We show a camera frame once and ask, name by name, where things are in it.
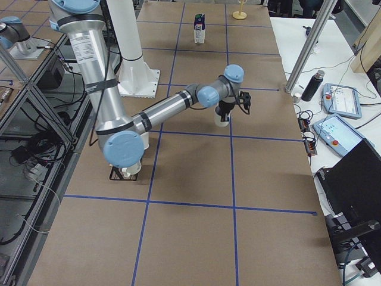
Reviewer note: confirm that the aluminium frame post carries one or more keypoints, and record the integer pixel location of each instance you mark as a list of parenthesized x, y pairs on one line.
[(318, 26)]

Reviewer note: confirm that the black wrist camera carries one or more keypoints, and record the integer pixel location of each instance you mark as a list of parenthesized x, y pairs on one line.
[(245, 99)]

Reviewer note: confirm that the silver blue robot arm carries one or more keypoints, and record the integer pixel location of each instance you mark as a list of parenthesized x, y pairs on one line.
[(83, 23)]

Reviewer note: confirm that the white mug with lettering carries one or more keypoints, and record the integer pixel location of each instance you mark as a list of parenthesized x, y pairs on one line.
[(132, 171)]

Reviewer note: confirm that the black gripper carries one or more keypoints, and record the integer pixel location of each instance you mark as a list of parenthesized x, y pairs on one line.
[(225, 106)]

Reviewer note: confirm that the second robot arm grey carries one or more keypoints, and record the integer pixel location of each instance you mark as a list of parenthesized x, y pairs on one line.
[(16, 38)]

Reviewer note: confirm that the blue teach pendant far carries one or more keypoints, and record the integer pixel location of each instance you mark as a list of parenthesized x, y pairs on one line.
[(342, 100)]

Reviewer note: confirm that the black wire cup rack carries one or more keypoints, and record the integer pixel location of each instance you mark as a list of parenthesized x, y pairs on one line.
[(123, 151)]

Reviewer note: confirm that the blue white milk carton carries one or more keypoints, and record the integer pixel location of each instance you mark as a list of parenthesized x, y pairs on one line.
[(199, 28)]

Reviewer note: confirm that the blue teach pendant near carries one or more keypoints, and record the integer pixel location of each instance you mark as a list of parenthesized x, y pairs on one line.
[(338, 134)]

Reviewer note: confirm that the blue teach pendant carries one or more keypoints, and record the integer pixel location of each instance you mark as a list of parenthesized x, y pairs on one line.
[(342, 100), (338, 134)]

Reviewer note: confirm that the black water bottle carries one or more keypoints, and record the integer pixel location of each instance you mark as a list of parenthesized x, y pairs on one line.
[(313, 86)]

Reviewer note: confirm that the white plain mug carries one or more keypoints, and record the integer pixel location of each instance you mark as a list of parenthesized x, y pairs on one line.
[(217, 119)]

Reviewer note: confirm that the wooden cup tree stand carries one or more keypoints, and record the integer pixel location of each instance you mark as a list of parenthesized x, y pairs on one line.
[(240, 14)]

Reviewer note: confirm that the black power adapter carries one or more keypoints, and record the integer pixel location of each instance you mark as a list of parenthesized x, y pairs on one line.
[(53, 75)]

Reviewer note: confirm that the small silver cap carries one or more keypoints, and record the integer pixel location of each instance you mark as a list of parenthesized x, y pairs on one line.
[(296, 98)]

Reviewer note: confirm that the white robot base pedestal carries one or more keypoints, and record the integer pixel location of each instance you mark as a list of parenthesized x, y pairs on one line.
[(135, 78)]

